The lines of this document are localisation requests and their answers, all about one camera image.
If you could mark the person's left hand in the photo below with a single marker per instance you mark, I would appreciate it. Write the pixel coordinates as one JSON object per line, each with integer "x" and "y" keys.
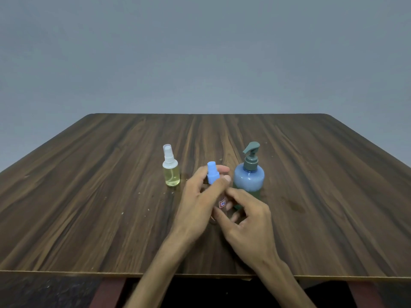
{"x": 196, "y": 208}

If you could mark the person's right hand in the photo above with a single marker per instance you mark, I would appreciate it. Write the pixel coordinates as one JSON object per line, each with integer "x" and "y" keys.
{"x": 253, "y": 230}

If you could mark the blue-capped small spray bottle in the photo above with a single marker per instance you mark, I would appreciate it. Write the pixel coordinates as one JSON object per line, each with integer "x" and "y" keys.
{"x": 223, "y": 203}

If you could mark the blue spray cap with tube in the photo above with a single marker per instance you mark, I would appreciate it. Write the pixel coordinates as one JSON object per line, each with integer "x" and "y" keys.
{"x": 213, "y": 173}

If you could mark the clear small bottle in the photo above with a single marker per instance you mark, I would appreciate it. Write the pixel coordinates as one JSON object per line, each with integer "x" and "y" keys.
{"x": 171, "y": 176}

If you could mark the blue green pump bottle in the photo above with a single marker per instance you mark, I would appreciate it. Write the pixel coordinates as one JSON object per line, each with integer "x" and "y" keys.
{"x": 248, "y": 177}

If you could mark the white spray cap with tube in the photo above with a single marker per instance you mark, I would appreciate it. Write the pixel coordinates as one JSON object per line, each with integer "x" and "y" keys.
{"x": 168, "y": 153}

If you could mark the person's left forearm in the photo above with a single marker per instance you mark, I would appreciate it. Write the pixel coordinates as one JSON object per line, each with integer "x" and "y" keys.
{"x": 154, "y": 275}

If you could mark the maroon table leg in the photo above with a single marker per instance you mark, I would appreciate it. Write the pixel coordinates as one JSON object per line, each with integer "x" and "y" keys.
{"x": 366, "y": 295}
{"x": 107, "y": 293}

